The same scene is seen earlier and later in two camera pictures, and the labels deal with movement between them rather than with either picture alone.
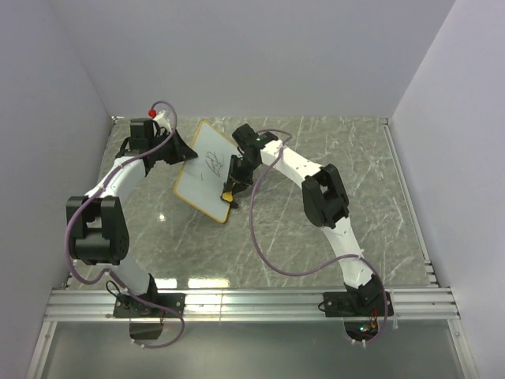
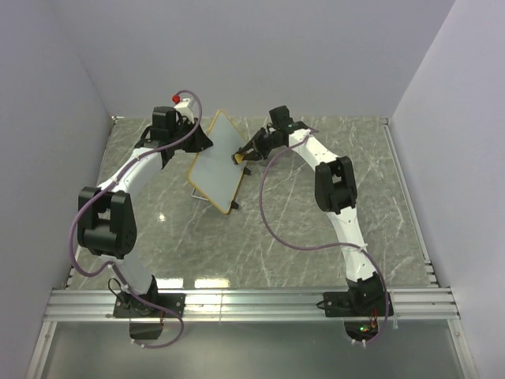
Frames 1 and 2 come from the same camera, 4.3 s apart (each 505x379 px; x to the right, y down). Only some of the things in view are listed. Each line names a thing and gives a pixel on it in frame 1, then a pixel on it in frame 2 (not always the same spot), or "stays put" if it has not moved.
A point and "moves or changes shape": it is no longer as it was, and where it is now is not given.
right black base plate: (336, 304) stays put
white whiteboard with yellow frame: (203, 180) moves or changes shape
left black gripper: (183, 152) → (202, 140)
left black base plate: (127, 305) stays put
